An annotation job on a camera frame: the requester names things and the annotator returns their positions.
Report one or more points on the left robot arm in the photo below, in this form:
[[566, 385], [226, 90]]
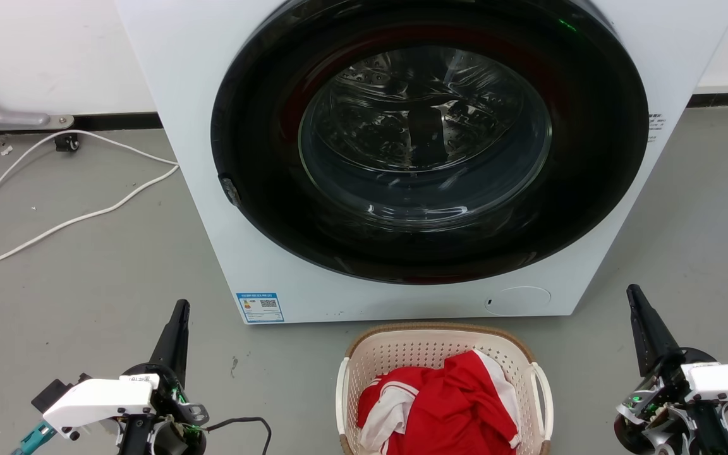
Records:
[[149, 439]]

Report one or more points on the black round washing machine door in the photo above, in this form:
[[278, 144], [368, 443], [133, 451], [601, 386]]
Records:
[[591, 164]]

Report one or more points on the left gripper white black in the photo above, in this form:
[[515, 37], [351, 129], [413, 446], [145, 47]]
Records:
[[98, 399]]

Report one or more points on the cream plastic laundry basket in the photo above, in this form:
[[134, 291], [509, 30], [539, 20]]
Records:
[[414, 344]]

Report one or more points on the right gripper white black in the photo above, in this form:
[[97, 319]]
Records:
[[724, 382]]

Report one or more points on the blue energy label sticker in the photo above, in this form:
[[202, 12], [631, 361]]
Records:
[[260, 307]]

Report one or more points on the red and white garment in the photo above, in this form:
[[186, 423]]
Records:
[[446, 404]]

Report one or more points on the grey metal frame leg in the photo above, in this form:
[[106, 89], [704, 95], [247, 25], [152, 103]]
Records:
[[4, 117]]

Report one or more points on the small black caster wheel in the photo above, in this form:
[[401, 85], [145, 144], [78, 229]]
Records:
[[67, 143]]

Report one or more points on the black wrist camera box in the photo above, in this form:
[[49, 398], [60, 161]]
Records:
[[54, 392]]

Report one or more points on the white front-load washing machine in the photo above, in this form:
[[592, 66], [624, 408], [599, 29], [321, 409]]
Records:
[[200, 76]]

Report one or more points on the small text sticker on washer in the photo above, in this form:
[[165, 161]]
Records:
[[655, 126]]

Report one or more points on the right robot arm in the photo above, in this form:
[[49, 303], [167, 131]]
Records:
[[686, 430]]

